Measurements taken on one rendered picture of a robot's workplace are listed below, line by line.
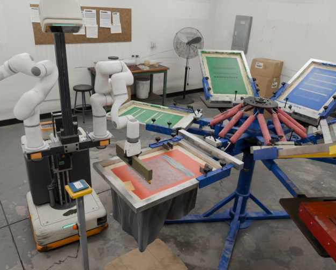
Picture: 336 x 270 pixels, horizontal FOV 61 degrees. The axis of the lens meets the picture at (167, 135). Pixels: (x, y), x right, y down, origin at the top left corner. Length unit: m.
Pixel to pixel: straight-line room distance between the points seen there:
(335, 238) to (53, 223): 2.10
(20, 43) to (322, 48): 5.16
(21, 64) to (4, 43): 3.51
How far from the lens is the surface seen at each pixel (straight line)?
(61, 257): 2.82
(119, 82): 1.74
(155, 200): 1.71
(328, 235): 1.59
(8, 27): 5.26
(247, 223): 3.21
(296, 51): 6.19
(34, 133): 1.98
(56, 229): 2.70
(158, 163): 2.12
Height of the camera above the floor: 2.03
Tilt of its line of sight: 25 degrees down
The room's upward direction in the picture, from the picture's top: 4 degrees clockwise
